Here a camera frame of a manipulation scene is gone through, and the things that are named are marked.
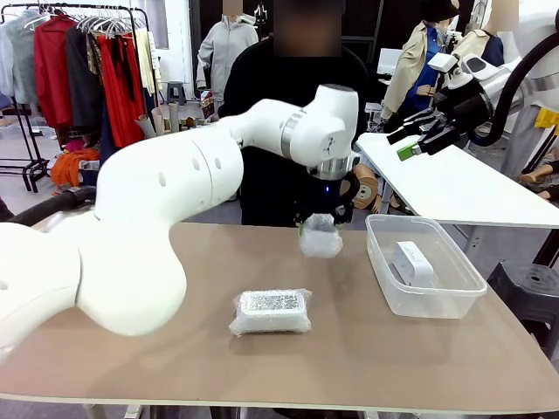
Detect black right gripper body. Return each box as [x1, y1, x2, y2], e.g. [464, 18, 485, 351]
[436, 80, 494, 137]

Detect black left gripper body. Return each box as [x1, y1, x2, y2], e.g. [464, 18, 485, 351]
[299, 174, 349, 219]

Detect bubble-wrapped white clock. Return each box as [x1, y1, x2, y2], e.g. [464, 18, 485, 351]
[228, 287, 314, 338]
[299, 212, 342, 259]

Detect unwrapped white digital clock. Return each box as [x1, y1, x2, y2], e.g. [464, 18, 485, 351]
[390, 240, 436, 289]

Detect large brown paper roll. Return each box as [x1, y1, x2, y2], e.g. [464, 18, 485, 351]
[351, 165, 380, 213]

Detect white work table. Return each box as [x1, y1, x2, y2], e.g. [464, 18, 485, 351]
[355, 132, 559, 263]

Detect mannequin in beige coat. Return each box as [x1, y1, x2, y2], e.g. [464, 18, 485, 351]
[380, 17, 464, 132]

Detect white monitor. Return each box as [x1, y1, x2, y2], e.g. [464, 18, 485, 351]
[377, 47, 405, 75]

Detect yellow garment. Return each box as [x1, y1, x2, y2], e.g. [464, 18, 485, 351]
[535, 106, 559, 131]

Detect skin-coloured mannequin limbs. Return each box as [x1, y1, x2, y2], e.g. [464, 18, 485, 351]
[517, 148, 559, 202]

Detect black hat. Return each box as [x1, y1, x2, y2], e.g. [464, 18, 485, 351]
[418, 0, 458, 23]

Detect clear plastic container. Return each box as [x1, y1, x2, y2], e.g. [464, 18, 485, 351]
[364, 213, 488, 319]

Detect person in black sweater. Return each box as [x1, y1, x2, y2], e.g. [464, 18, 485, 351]
[217, 0, 372, 228]

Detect red patterned box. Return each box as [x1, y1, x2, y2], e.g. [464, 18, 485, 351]
[200, 90, 218, 120]

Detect black diagonal strut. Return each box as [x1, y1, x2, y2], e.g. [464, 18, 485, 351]
[532, 230, 559, 267]

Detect black plastic stool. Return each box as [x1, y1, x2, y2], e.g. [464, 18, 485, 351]
[487, 260, 559, 350]

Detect beige cardboard tube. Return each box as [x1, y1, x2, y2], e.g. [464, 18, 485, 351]
[150, 108, 171, 135]

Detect grey plastic stool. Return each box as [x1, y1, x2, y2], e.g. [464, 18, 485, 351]
[165, 81, 187, 106]

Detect thick grey cardboard tube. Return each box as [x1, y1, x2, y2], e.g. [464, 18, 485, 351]
[135, 113, 158, 141]

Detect long red dress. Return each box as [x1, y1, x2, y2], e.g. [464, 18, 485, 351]
[95, 34, 148, 148]

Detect cream hanging garment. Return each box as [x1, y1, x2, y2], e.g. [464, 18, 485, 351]
[133, 28, 158, 97]

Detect orange cloth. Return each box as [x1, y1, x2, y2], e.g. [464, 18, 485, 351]
[51, 148, 102, 188]

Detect black hanging garment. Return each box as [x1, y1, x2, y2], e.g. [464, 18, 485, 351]
[65, 25, 106, 128]

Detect black metal clothes rack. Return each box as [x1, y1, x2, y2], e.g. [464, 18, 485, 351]
[0, 3, 152, 193]

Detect white clothes hangers bundle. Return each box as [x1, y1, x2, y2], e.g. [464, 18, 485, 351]
[76, 15, 132, 39]

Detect red hanging jacket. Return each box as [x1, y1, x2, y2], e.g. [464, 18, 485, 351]
[33, 15, 73, 128]

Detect grey-blue hanging garment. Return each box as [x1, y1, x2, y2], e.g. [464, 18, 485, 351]
[0, 10, 38, 106]

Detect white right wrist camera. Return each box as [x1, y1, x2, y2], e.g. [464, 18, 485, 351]
[427, 52, 475, 91]

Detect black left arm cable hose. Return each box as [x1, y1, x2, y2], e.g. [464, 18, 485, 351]
[10, 185, 97, 228]

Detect white table frame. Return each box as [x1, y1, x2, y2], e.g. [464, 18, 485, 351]
[82, 402, 152, 419]

